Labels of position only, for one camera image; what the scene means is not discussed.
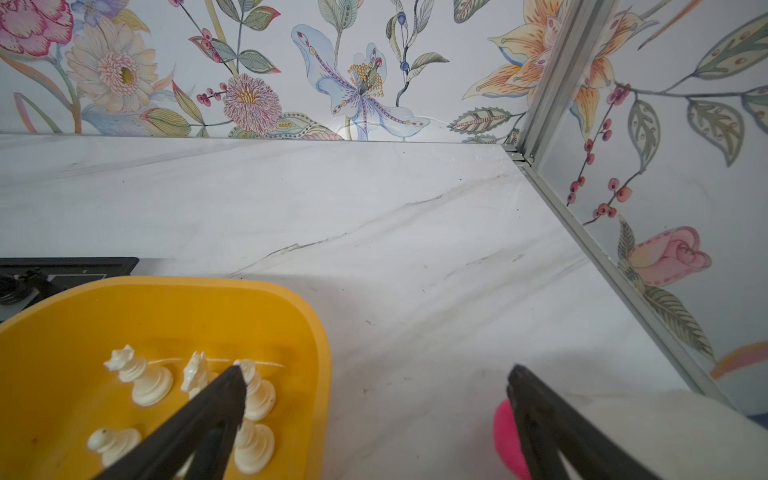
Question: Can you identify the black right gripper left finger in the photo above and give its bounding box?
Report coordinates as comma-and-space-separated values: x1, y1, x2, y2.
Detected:
97, 365, 247, 479

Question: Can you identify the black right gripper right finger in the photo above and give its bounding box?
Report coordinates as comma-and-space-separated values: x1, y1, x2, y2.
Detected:
507, 364, 656, 479

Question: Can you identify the white chess rook piece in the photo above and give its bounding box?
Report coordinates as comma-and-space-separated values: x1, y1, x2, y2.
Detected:
103, 345, 173, 407

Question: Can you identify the white chess piece in bin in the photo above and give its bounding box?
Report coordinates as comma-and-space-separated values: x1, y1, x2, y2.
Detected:
234, 419, 275, 475

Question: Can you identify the white chess knight piece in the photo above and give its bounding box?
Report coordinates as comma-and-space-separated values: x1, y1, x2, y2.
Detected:
181, 352, 218, 400

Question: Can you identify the white chess bishop piece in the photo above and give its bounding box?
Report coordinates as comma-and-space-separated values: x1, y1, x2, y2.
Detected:
234, 359, 276, 422

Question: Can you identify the white chess pawn piece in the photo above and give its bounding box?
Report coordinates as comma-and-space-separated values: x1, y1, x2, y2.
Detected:
87, 428, 142, 468

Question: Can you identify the black white chess board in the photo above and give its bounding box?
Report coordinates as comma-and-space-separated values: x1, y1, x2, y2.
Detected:
1, 257, 139, 322

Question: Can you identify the yellow plastic bin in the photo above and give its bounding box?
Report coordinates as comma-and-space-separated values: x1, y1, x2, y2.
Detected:
1, 277, 331, 479

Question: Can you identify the aluminium frame post right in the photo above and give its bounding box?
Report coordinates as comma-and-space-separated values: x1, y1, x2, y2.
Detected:
504, 0, 616, 165

